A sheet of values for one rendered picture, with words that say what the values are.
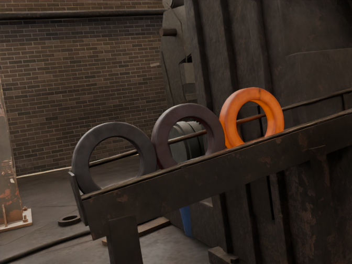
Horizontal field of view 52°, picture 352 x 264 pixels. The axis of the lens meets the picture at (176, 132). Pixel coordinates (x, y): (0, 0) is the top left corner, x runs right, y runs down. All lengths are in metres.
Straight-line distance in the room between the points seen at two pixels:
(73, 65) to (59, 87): 0.48
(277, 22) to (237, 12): 0.23
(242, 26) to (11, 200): 2.51
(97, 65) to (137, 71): 0.79
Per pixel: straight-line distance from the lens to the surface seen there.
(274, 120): 0.98
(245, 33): 1.36
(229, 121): 0.90
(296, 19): 1.25
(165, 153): 0.83
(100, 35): 7.22
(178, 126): 2.21
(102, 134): 0.78
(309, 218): 1.08
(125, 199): 0.78
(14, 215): 3.36
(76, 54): 7.06
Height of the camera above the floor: 0.75
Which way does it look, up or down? 3 degrees down
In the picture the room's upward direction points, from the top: 8 degrees counter-clockwise
